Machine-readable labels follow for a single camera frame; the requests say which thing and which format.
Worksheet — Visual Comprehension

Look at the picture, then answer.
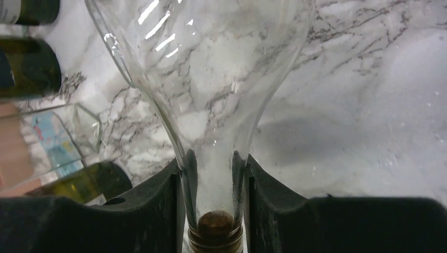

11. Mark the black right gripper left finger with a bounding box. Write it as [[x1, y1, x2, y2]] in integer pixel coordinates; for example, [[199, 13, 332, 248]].
[[1, 160, 180, 252]]

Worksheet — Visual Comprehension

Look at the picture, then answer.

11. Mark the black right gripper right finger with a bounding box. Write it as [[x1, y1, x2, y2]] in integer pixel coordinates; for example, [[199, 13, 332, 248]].
[[245, 157, 446, 252]]

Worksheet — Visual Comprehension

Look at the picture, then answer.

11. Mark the green bottle black cap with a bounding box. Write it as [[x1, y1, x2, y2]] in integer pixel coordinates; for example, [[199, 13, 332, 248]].
[[1, 35, 62, 103]]

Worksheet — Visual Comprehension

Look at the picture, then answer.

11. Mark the green bottle silver cap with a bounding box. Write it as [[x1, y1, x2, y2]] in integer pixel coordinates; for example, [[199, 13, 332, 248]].
[[25, 161, 133, 205]]

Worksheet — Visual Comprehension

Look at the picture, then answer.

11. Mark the green bottle brown label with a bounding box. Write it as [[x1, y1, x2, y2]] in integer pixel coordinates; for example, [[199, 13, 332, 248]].
[[1, 0, 60, 26]]

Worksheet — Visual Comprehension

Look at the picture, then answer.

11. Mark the dark bottle brown cap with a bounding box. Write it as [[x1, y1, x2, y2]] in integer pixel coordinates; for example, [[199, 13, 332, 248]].
[[85, 1, 316, 252]]

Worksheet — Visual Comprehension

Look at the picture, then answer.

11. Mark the peach plastic desk organizer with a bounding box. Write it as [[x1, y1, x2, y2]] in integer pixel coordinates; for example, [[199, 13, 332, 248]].
[[1, 103, 42, 198]]

